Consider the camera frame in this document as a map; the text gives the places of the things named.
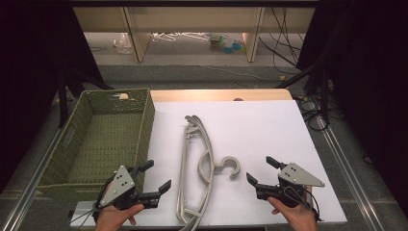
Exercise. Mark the black metal stand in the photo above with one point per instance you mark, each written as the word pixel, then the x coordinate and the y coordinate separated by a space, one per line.
pixel 62 93
pixel 324 89

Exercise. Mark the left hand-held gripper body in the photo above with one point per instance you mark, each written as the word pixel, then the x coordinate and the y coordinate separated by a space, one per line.
pixel 119 184

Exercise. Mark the dark curtain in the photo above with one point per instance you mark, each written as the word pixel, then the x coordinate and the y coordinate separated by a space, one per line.
pixel 32 64
pixel 369 80

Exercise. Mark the green woven basket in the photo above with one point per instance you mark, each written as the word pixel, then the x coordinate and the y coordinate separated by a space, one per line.
pixel 106 141

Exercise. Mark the colourful plastic toys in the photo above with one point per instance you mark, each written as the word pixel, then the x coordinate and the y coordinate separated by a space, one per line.
pixel 226 43

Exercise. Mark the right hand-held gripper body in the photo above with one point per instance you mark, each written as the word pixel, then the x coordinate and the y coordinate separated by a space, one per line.
pixel 295 181

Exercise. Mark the person's left hand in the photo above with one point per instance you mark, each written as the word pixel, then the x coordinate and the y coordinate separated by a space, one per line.
pixel 115 219

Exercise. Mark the black frame bar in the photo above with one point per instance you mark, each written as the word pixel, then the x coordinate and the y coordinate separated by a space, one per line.
pixel 192 3

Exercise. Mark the clear plastic bag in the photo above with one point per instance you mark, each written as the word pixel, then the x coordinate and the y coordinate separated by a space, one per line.
pixel 122 43

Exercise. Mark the light wooden table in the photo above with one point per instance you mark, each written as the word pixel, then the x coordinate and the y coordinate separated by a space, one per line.
pixel 208 95

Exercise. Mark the white board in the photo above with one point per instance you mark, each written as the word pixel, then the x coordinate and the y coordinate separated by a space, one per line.
pixel 256 128

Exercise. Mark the aluminium rail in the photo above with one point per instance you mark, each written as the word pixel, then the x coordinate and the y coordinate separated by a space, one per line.
pixel 349 173
pixel 29 192

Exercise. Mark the small dark round object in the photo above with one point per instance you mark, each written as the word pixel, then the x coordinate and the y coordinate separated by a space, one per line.
pixel 238 99

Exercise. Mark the person's right hand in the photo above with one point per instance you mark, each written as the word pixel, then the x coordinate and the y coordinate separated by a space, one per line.
pixel 295 218

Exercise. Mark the beige wooden shelf unit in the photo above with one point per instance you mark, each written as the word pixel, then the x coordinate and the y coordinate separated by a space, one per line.
pixel 192 19

